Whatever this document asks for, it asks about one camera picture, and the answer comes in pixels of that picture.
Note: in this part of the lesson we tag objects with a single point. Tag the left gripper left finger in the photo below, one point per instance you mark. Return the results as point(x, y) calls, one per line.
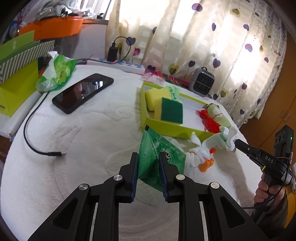
point(92, 212)

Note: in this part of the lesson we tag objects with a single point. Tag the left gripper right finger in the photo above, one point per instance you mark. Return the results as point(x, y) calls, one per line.
point(205, 211)

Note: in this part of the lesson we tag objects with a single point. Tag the orange tassel pompoms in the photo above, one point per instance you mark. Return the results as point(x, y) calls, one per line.
point(207, 163)

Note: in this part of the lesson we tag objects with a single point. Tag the white sock bundle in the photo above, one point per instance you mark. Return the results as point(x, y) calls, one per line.
point(195, 155)

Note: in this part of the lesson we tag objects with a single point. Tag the red tassel bundle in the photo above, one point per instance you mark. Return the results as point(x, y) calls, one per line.
point(209, 124)

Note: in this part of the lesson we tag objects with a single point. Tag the green towel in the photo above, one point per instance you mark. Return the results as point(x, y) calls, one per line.
point(217, 115)

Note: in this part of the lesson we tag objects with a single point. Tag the yellow green sponge front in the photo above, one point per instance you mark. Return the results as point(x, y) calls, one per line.
point(168, 110)

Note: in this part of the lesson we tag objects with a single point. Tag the right hand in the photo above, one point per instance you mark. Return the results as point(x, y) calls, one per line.
point(261, 194)

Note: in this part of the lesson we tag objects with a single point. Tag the lime green cardboard tray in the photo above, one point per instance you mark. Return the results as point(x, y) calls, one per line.
point(191, 121)

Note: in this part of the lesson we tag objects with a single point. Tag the grey portable fan heater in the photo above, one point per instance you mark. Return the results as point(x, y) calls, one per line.
point(201, 82)

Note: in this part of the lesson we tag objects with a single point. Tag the black smartphone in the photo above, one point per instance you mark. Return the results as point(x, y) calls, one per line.
point(77, 94)

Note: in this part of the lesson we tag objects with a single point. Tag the plaid colourful cloth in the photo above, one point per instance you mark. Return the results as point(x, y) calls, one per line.
point(175, 81)

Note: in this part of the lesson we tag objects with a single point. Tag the heart patterned curtain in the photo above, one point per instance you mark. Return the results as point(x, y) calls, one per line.
point(242, 43)

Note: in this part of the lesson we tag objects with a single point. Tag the lime green box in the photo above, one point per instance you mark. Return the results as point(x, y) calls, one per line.
point(17, 88)

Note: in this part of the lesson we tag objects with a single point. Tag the green white plastic bag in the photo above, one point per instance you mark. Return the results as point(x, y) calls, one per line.
point(57, 73)

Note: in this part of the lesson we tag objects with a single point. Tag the pink crumpled wrapper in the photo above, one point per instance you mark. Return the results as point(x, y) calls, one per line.
point(153, 78)

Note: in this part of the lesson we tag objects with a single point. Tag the white power strip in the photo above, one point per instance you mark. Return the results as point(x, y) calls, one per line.
point(123, 66)

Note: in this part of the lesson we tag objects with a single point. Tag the black charger adapter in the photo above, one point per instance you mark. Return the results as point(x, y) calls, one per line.
point(112, 54)

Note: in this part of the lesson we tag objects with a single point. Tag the striped green gift box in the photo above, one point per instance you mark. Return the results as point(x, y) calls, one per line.
point(20, 51)

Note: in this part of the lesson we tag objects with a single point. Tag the white green packets pile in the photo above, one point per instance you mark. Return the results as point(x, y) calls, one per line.
point(54, 9)

